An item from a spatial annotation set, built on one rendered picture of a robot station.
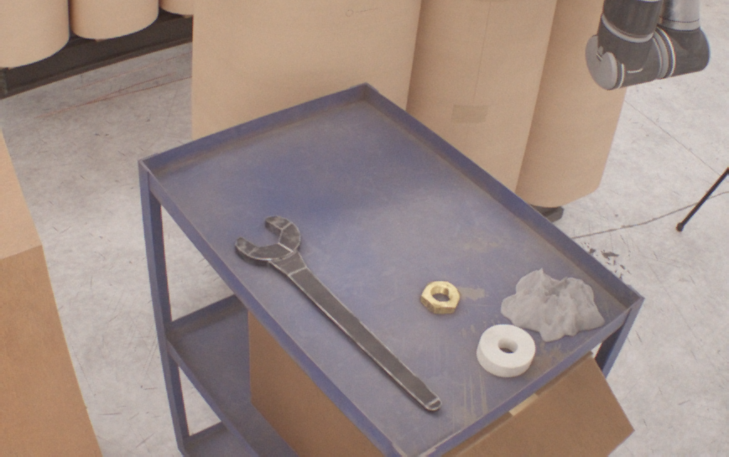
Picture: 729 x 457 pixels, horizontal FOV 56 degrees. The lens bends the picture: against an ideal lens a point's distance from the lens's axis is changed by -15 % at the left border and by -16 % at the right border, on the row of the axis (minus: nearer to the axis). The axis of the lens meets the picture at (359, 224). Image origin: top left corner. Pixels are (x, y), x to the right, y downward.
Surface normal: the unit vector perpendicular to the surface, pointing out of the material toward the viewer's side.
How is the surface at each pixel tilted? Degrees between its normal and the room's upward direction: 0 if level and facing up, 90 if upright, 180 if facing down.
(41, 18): 90
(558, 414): 26
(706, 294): 0
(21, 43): 90
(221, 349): 0
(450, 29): 90
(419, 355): 0
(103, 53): 90
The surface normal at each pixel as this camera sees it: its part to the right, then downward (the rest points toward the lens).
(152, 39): 0.55, 0.58
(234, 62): -0.80, 0.32
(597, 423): 0.36, -0.44
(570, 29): -0.34, 0.58
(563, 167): 0.15, 0.65
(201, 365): 0.10, -0.76
